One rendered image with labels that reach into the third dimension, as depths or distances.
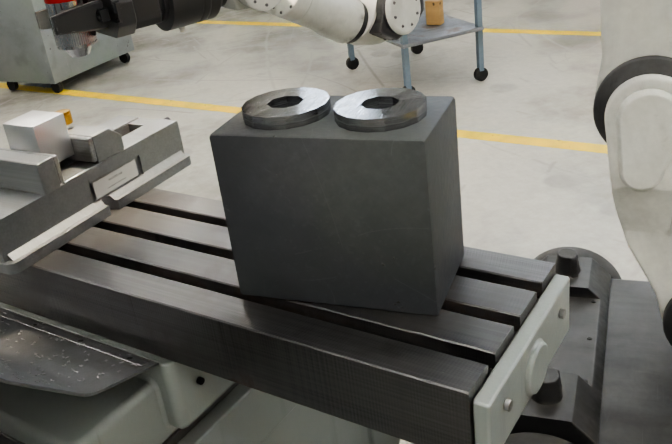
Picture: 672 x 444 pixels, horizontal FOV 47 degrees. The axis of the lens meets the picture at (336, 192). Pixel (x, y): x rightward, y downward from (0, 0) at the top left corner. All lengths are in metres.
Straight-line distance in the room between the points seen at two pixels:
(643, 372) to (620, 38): 0.54
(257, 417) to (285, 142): 0.49
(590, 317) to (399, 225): 0.74
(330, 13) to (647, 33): 0.42
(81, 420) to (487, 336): 0.46
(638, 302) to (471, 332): 0.78
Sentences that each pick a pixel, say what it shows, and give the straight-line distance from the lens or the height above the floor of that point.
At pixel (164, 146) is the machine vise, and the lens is 1.20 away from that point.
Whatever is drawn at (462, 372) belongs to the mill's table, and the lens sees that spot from 0.71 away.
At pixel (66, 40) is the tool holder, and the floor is 1.22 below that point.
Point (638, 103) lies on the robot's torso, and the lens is 1.07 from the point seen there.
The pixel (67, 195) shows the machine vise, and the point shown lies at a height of 1.01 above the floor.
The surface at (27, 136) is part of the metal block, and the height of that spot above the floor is 1.09.
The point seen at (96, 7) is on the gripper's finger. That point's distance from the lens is 0.95.
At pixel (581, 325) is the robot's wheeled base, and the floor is 0.59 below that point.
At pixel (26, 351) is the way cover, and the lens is 0.98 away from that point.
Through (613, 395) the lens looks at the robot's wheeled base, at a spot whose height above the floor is 0.57.
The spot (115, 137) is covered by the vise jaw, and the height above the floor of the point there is 1.05.
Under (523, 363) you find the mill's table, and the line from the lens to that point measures 0.76.
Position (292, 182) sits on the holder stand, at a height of 1.10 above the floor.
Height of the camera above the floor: 1.40
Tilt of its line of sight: 25 degrees down
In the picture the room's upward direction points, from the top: 8 degrees counter-clockwise
